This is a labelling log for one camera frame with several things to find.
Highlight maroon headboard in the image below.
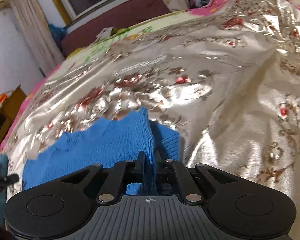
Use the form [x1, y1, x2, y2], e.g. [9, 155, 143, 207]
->
[61, 0, 176, 58]

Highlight silver floral bedspread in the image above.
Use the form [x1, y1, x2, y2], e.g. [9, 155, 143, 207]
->
[2, 0, 300, 195]

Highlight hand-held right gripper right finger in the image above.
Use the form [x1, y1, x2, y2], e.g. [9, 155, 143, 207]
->
[154, 153, 241, 203]

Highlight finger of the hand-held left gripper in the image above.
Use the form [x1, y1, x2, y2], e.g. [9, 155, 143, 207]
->
[0, 174, 20, 198]

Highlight wooden cabinet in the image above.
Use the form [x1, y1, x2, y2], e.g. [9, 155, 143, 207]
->
[0, 85, 28, 156]

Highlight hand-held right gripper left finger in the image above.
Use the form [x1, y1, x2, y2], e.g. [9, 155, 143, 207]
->
[61, 151, 147, 203]

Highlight blue striped knit sweater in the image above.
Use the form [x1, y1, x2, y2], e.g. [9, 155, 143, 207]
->
[22, 106, 182, 197]

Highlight orange items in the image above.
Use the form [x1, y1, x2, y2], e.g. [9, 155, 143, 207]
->
[0, 94, 11, 113]

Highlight small white cloth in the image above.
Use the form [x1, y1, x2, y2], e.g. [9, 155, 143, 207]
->
[95, 27, 118, 43]

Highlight blue plastic bag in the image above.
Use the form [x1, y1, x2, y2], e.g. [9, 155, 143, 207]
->
[48, 23, 67, 46]

